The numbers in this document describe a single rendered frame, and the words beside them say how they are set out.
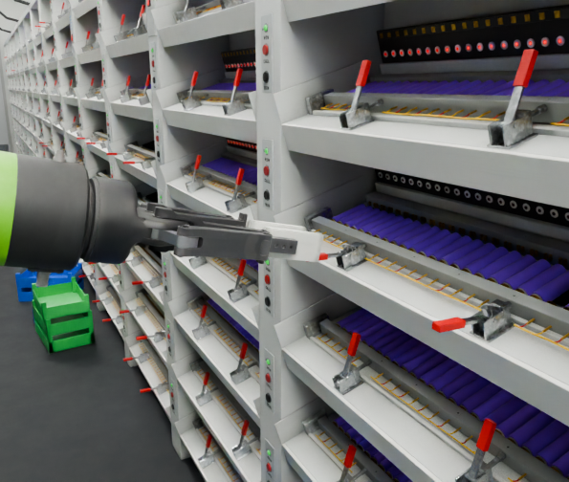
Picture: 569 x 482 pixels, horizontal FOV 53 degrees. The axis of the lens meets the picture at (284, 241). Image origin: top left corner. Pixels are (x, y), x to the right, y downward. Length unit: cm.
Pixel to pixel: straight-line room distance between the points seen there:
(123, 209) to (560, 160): 37
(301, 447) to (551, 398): 63
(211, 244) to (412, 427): 45
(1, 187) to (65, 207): 5
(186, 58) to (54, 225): 119
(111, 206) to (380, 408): 53
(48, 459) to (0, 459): 15
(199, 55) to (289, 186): 75
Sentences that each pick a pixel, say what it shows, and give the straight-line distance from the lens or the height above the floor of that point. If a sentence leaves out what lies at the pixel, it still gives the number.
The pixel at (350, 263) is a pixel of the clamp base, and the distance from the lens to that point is 83.
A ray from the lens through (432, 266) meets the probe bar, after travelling 75.
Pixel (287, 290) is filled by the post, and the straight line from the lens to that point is 102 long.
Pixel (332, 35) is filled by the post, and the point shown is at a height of 123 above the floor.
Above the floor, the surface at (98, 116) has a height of 101.
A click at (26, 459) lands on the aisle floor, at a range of 212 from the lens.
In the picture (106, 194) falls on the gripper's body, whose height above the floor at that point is 107.
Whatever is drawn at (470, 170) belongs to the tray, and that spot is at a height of 107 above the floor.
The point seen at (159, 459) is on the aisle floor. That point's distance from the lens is 199.
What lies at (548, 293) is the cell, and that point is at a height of 94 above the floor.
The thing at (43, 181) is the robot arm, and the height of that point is 108.
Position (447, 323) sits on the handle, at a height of 92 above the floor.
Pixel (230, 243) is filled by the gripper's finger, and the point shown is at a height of 102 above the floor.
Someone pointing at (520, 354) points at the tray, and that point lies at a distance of 62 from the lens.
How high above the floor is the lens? 115
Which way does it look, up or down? 15 degrees down
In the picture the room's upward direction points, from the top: straight up
